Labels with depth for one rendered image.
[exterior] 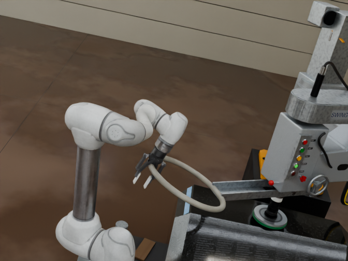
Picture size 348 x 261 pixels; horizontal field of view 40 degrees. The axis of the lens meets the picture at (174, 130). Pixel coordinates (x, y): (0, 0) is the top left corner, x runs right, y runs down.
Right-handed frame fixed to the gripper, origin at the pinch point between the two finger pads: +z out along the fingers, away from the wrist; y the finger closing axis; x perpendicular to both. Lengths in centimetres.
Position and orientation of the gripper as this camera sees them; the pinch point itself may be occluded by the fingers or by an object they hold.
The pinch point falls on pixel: (141, 180)
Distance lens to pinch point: 255.7
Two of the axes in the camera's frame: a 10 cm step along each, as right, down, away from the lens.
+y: 8.4, 4.3, 3.5
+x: -1.8, -3.8, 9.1
